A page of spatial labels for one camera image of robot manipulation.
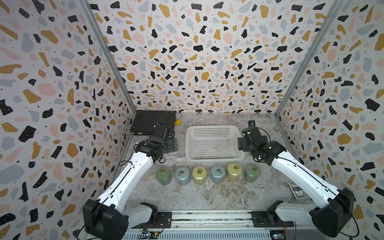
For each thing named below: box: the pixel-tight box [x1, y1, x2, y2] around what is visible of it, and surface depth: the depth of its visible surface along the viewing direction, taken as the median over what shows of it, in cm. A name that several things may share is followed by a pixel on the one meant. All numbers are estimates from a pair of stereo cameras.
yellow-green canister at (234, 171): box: [227, 162, 243, 182], surface depth 85 cm
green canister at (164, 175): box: [155, 166, 173, 186], surface depth 83 cm
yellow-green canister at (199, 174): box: [192, 166, 207, 185], surface depth 83 cm
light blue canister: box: [175, 166, 190, 186], surface depth 83 cm
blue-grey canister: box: [210, 165, 226, 185], surface depth 83 cm
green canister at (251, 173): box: [243, 164, 261, 183], surface depth 85 cm
